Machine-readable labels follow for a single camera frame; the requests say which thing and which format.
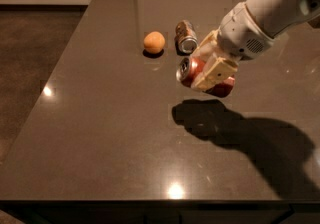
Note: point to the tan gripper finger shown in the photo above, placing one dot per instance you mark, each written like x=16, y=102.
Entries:
x=208, y=48
x=213, y=72

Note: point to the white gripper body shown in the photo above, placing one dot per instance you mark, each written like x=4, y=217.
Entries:
x=242, y=34

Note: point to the red coke can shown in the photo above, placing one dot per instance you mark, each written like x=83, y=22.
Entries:
x=189, y=68

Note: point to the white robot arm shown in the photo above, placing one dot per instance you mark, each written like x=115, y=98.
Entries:
x=276, y=16

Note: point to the silver brown soda can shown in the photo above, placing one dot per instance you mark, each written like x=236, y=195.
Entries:
x=186, y=39

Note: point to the orange fruit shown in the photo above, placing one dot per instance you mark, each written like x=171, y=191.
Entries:
x=154, y=42

